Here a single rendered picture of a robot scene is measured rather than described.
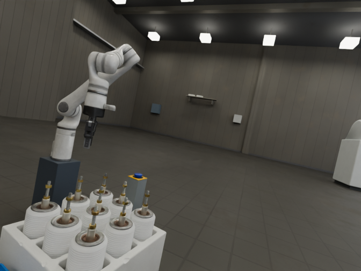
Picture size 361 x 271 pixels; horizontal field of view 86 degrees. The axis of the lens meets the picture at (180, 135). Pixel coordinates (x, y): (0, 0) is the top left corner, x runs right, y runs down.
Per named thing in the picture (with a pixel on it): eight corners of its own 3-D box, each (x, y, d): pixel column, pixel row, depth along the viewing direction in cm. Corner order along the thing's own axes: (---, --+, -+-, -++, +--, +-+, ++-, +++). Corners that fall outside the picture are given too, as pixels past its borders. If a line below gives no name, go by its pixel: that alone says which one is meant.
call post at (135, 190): (115, 235, 99) (127, 176, 98) (125, 230, 105) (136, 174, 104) (125, 242, 96) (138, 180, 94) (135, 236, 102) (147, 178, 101)
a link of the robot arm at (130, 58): (142, 60, 108) (107, 89, 109) (130, 45, 104) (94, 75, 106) (141, 59, 99) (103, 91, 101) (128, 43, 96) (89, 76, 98)
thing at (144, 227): (117, 262, 72) (127, 215, 71) (128, 247, 81) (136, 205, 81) (142, 270, 70) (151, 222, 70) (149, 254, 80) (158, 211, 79)
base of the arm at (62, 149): (47, 157, 104) (52, 126, 104) (62, 156, 113) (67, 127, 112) (59, 162, 101) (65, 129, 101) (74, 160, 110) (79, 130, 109)
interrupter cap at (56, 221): (69, 231, 56) (70, 228, 56) (44, 225, 56) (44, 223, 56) (83, 219, 63) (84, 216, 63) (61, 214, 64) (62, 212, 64)
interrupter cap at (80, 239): (83, 229, 58) (84, 227, 58) (108, 234, 58) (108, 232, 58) (69, 244, 51) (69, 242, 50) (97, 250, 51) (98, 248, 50)
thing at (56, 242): (59, 293, 56) (70, 233, 55) (27, 285, 56) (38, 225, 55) (78, 269, 65) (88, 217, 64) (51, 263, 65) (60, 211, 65)
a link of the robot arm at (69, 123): (69, 99, 111) (64, 129, 112) (58, 97, 102) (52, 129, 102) (85, 102, 110) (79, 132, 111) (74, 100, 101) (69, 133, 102)
